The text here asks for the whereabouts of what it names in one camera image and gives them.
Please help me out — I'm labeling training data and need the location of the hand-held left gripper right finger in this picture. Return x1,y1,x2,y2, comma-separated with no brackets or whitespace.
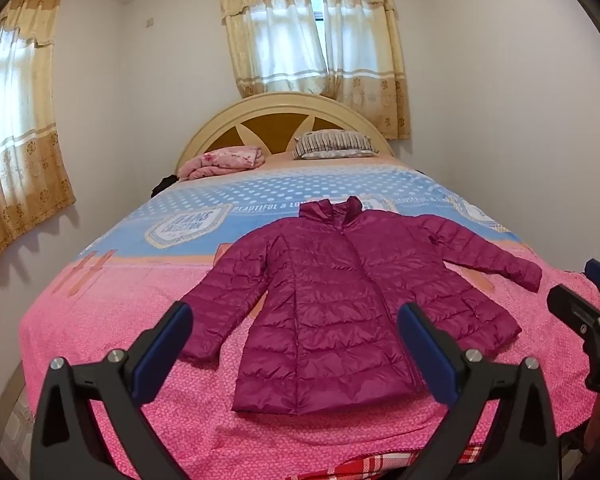
398,302,564,480

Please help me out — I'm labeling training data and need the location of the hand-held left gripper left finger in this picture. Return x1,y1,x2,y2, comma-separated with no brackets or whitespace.
30,302,194,480

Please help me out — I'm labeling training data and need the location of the magenta quilted puffer jacket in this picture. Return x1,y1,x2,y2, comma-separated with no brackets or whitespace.
177,196,544,416

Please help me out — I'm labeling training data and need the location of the red plaid cloth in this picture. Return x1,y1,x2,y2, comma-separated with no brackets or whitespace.
300,442,481,480

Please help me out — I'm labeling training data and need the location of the beige floral curtain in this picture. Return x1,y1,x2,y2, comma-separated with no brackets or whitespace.
315,0,412,142
0,0,77,277
219,0,332,101

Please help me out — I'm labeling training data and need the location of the pink floral folded blanket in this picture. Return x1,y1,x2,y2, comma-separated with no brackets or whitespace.
177,146,266,182

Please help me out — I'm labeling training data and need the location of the bed with pink-blue cover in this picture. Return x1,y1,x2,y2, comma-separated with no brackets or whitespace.
19,154,600,480

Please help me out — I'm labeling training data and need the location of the striped dotted pillow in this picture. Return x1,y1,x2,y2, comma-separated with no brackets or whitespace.
293,130,380,160

